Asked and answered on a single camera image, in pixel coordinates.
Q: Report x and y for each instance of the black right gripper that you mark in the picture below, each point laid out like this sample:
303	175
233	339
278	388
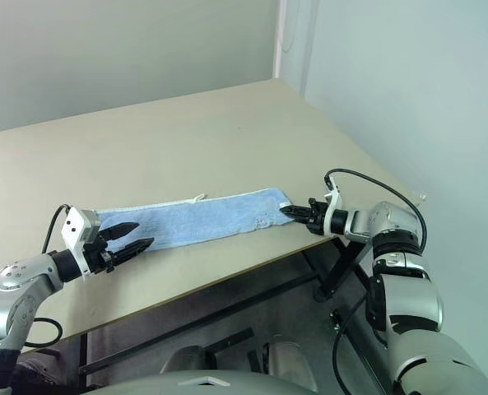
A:
317	218

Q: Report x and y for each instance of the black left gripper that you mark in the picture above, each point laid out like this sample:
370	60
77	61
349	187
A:
98	256

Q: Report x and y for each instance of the light blue towel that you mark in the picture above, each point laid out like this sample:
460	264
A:
198	220

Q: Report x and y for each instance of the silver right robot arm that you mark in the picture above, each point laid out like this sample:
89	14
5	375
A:
408	296

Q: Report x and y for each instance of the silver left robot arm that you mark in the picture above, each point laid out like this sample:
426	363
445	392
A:
19	302

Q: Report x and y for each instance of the grey rounded robot leg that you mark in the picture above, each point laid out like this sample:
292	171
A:
286	358
188	360

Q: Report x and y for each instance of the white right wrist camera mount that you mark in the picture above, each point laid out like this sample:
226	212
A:
333	202

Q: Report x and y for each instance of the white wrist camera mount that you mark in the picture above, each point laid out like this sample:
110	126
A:
75	230
333	202

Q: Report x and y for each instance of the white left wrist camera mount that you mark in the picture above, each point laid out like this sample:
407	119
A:
75	230

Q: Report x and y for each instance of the black metal table frame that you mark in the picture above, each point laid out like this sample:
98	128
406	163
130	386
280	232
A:
268	284

